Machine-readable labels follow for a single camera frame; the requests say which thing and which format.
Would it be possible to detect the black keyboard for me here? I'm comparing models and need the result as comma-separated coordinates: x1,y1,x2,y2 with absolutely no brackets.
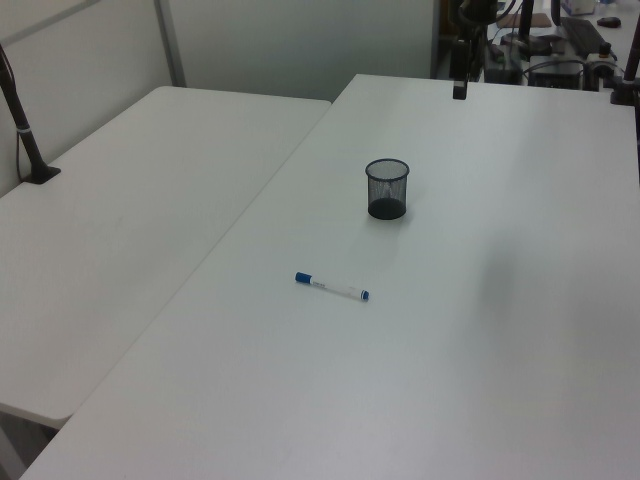
560,16,605,57

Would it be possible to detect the black camera pole with base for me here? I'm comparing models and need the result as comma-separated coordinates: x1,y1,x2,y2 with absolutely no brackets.
0,42,63,187

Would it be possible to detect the black mesh pen cup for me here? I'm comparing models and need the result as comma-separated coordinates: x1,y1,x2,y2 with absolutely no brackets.
364,158,411,222

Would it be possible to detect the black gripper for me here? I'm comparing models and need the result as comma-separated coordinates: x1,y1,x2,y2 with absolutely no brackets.
448,0,499,101

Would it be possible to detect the thin black upright pole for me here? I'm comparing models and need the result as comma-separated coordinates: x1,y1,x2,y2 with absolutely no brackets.
518,0,535,42

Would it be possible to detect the grey control box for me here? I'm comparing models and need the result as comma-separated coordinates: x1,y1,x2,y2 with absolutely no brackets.
527,53,587,89

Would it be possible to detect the blue and white marker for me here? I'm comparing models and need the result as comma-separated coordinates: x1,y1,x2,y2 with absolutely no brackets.
293,271,373,303

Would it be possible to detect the black clamp-mounted camera pole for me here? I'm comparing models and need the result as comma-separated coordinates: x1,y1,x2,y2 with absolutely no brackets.
608,28,640,107

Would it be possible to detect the white side table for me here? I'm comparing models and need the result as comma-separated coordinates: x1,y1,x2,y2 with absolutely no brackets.
0,85,334,423

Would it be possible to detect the grey partition post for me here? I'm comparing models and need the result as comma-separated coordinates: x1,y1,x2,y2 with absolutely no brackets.
153,0,188,89

